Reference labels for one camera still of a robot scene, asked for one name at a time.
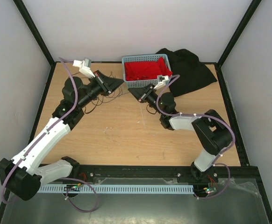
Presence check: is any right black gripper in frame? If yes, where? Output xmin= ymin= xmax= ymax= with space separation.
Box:
xmin=129 ymin=83 xmax=165 ymax=116

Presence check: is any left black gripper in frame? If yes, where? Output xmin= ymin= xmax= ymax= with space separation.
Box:
xmin=78 ymin=70 xmax=124 ymax=109

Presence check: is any black wire bundle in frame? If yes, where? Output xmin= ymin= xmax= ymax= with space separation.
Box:
xmin=83 ymin=71 xmax=129 ymax=114

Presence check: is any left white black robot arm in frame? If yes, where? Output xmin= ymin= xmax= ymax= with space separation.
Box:
xmin=0 ymin=70 xmax=124 ymax=201

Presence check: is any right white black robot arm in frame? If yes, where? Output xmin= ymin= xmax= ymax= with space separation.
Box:
xmin=128 ymin=84 xmax=233 ymax=182

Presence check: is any light blue plastic basket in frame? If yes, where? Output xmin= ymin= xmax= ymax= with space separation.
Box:
xmin=122 ymin=54 xmax=172 ymax=88

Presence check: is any red cloth in basket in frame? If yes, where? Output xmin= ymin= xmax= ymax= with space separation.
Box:
xmin=124 ymin=57 xmax=172 ymax=81

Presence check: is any black cloth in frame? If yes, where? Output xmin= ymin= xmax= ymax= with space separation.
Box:
xmin=157 ymin=48 xmax=217 ymax=97

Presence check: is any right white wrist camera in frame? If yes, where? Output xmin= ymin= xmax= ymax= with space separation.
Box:
xmin=154 ymin=76 xmax=169 ymax=90

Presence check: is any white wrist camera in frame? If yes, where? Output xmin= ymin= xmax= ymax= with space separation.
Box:
xmin=73 ymin=58 xmax=95 ymax=79
xmin=154 ymin=76 xmax=169 ymax=90

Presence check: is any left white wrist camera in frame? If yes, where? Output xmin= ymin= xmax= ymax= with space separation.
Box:
xmin=73 ymin=58 xmax=95 ymax=79

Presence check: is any light blue slotted cable duct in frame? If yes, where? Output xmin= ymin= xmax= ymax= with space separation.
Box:
xmin=38 ymin=184 xmax=193 ymax=195

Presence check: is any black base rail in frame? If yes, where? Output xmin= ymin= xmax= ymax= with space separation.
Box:
xmin=75 ymin=165 xmax=261 ymax=184

